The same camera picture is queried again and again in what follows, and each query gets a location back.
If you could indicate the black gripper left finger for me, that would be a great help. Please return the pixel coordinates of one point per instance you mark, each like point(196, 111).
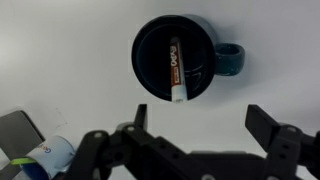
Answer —
point(144, 156)

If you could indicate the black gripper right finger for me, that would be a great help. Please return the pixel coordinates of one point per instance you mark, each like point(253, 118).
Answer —
point(287, 146)

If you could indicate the white Expo dry-erase marker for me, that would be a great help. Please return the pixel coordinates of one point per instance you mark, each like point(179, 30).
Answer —
point(178, 85)

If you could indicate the dark teal ceramic mug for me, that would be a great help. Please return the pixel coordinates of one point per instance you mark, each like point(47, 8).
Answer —
point(203, 55)

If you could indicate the grey monitor stand base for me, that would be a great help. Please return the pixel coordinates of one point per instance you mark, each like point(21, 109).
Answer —
point(18, 134)

